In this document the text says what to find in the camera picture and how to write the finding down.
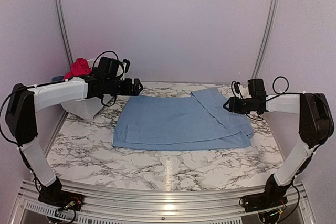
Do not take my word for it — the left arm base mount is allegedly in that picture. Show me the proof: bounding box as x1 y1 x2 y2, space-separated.
38 190 84 211

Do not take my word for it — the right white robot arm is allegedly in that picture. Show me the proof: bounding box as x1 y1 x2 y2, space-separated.
223 78 334 207

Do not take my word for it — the front aluminium rail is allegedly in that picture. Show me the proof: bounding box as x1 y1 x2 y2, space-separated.
9 180 316 223

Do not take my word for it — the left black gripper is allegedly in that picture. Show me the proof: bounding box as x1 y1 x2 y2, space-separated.
105 78 143 95

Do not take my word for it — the right aluminium frame post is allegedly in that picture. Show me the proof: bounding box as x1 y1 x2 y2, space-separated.
251 0 279 79

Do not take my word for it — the aluminium frame post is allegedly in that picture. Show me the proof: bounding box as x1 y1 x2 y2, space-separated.
251 0 279 79
54 0 74 66

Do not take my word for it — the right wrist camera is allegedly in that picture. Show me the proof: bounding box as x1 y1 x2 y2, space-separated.
230 80 250 99

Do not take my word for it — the left aluminium frame post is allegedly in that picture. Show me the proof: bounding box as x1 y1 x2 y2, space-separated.
54 0 74 66

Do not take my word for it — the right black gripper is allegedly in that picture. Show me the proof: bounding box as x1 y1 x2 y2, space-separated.
223 96 258 114

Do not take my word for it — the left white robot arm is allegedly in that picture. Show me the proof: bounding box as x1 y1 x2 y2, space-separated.
5 57 143 206

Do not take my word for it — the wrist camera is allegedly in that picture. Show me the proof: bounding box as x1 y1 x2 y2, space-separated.
121 59 131 80
230 80 250 99

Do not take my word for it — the light blue button shirt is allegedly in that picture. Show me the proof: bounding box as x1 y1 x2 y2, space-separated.
113 88 254 151

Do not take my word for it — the dark blue garment in bin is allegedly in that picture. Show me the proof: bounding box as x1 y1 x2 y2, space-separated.
51 76 64 82

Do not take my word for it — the white plastic laundry bin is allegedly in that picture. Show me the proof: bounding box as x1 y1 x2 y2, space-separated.
61 59 103 120

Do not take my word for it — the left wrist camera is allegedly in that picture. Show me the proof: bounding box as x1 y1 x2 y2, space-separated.
121 59 131 80

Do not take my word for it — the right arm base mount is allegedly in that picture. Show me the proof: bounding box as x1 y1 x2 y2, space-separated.
239 193 288 212

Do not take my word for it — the red garment in bin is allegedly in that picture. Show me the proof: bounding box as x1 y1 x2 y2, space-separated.
63 58 92 80

